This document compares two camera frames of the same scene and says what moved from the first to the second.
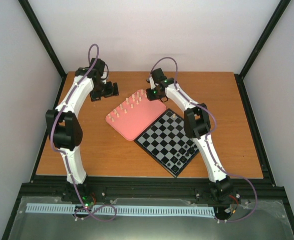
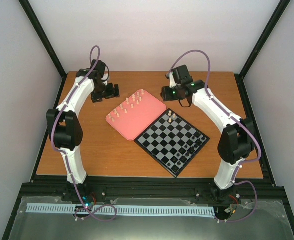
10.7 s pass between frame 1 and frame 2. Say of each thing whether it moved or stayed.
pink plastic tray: stayed
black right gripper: moved
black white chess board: stayed
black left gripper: stayed
